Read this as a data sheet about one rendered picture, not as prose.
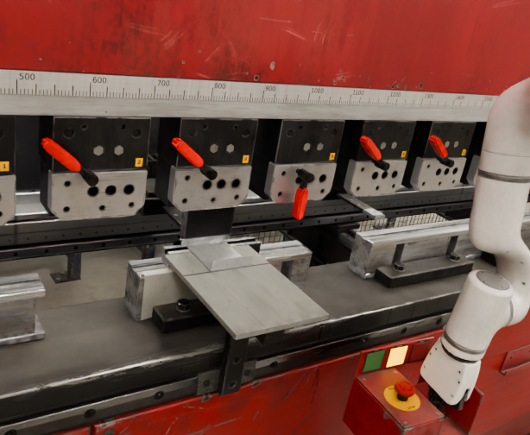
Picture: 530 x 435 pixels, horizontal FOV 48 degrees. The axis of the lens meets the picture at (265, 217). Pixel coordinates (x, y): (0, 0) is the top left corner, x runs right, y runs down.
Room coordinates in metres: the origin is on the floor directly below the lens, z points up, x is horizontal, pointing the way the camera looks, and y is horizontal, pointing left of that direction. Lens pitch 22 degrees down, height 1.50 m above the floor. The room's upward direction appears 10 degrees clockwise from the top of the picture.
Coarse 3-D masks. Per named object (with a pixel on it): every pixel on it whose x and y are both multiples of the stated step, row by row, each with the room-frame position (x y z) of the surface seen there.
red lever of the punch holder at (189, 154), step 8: (176, 144) 0.89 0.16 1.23; (184, 144) 0.90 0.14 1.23; (184, 152) 0.90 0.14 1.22; (192, 152) 0.91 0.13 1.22; (192, 160) 0.91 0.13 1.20; (200, 160) 0.91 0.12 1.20; (200, 168) 0.94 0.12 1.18; (208, 168) 0.93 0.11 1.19; (208, 176) 0.92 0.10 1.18; (216, 176) 0.93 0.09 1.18
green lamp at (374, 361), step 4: (376, 352) 1.02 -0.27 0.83; (380, 352) 1.03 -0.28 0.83; (384, 352) 1.03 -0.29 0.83; (368, 356) 1.01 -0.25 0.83; (372, 356) 1.02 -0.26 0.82; (376, 356) 1.02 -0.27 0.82; (380, 356) 1.03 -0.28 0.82; (368, 360) 1.01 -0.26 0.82; (372, 360) 1.02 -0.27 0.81; (376, 360) 1.03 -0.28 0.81; (380, 360) 1.03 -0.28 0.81; (364, 364) 1.01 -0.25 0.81; (368, 364) 1.02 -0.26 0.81; (372, 364) 1.02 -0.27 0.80; (376, 364) 1.03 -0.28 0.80; (380, 364) 1.03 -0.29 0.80; (364, 368) 1.01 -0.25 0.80; (368, 368) 1.02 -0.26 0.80; (372, 368) 1.02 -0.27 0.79; (376, 368) 1.03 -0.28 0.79
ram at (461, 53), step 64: (0, 0) 0.77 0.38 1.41; (64, 0) 0.82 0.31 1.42; (128, 0) 0.87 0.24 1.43; (192, 0) 0.93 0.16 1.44; (256, 0) 1.00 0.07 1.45; (320, 0) 1.07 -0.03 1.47; (384, 0) 1.16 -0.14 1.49; (448, 0) 1.26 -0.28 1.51; (512, 0) 1.38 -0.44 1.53; (0, 64) 0.77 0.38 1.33; (64, 64) 0.82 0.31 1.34; (128, 64) 0.88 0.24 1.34; (192, 64) 0.94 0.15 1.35; (256, 64) 1.01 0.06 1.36; (320, 64) 1.09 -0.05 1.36; (384, 64) 1.18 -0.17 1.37; (448, 64) 1.29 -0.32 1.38; (512, 64) 1.42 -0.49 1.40
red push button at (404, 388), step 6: (396, 384) 0.96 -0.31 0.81; (402, 384) 0.96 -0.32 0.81; (408, 384) 0.97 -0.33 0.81; (396, 390) 0.95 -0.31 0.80; (402, 390) 0.95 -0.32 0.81; (408, 390) 0.95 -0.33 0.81; (414, 390) 0.96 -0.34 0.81; (396, 396) 0.96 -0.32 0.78; (402, 396) 0.95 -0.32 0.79; (408, 396) 0.94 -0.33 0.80
